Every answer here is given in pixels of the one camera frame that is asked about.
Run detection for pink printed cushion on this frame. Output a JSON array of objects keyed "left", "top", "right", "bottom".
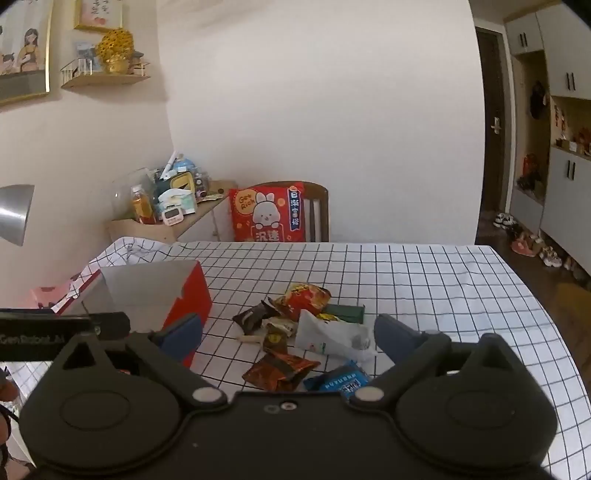
[{"left": 30, "top": 272, "right": 81, "bottom": 309}]

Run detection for large gold framed picture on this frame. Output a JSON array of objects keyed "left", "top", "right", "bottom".
[{"left": 0, "top": 0, "right": 54, "bottom": 108}]

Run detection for small photo card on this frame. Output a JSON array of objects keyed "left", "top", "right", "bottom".
[{"left": 74, "top": 41, "right": 100, "bottom": 75}]

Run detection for red cardboard box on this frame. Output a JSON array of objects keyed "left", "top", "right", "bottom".
[{"left": 50, "top": 260, "right": 213, "bottom": 370}]

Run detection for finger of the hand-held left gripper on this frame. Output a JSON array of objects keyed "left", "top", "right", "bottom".
[{"left": 90, "top": 312, "right": 131, "bottom": 341}]

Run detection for pink slipper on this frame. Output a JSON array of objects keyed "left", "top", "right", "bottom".
[{"left": 510, "top": 233, "right": 543, "bottom": 257}]

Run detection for blue snack packet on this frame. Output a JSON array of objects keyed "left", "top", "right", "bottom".
[{"left": 302, "top": 361, "right": 375, "bottom": 400}]

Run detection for black snack packet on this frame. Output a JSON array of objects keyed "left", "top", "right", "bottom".
[{"left": 232, "top": 300, "right": 282, "bottom": 335}]

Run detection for clear glass jar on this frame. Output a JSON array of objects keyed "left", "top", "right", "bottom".
[{"left": 113, "top": 167, "right": 158, "bottom": 222}]

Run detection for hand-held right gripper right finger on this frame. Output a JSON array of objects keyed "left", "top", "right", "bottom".
[{"left": 348, "top": 314, "right": 539, "bottom": 410}]

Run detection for red rabbit cushion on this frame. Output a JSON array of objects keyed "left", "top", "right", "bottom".
[{"left": 228, "top": 182, "right": 306, "bottom": 243}]

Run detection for dark green snack packet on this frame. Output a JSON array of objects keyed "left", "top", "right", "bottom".
[{"left": 323, "top": 304, "right": 365, "bottom": 325}]

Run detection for wooden chair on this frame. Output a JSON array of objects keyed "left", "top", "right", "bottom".
[{"left": 249, "top": 181, "right": 330, "bottom": 243}]

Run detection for white tube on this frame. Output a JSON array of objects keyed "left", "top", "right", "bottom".
[{"left": 159, "top": 150, "right": 178, "bottom": 181}]

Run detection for small gold framed picture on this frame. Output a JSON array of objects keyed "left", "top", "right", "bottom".
[{"left": 74, "top": 0, "right": 124, "bottom": 33}]

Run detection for white checked tablecloth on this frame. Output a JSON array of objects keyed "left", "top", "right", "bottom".
[{"left": 0, "top": 236, "right": 591, "bottom": 480}]

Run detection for grey wardrobe cabinet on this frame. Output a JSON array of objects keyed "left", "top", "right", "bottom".
[{"left": 503, "top": 2, "right": 591, "bottom": 278}]

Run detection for wooden side cabinet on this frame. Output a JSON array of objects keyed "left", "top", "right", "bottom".
[{"left": 109, "top": 180, "right": 238, "bottom": 243}]

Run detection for gold wall shelf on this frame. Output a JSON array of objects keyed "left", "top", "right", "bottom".
[{"left": 60, "top": 58, "right": 152, "bottom": 90}]

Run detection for white snack packet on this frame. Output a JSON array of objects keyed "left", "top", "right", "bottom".
[{"left": 294, "top": 309, "right": 378, "bottom": 361}]

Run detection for gold tree ornament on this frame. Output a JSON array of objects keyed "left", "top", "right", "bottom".
[{"left": 96, "top": 28, "right": 136, "bottom": 75}]

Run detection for orange brown snack packet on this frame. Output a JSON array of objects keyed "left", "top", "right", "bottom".
[{"left": 242, "top": 348, "right": 321, "bottom": 393}]

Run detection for dark brown door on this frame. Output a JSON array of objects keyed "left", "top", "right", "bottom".
[{"left": 475, "top": 27, "right": 509, "bottom": 215}]

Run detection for red hanging ornament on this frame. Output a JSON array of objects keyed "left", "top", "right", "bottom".
[{"left": 517, "top": 154, "right": 546, "bottom": 192}]

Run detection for orange drink bottle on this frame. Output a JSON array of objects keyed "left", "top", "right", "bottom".
[{"left": 130, "top": 185, "right": 158, "bottom": 225}]

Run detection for teal and yellow pouch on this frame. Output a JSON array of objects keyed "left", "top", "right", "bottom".
[{"left": 154, "top": 168, "right": 197, "bottom": 195}]

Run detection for red and yellow snack packet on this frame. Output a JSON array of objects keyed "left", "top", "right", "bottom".
[{"left": 276, "top": 282, "right": 332, "bottom": 323}]

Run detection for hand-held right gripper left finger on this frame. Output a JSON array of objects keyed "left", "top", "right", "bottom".
[{"left": 48, "top": 313, "right": 229, "bottom": 410}]

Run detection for silver desk lamp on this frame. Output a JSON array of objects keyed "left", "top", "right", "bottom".
[{"left": 0, "top": 185, "right": 35, "bottom": 247}]

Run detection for pale green tissue pack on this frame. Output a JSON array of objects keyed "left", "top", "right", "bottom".
[{"left": 158, "top": 188, "right": 197, "bottom": 217}]

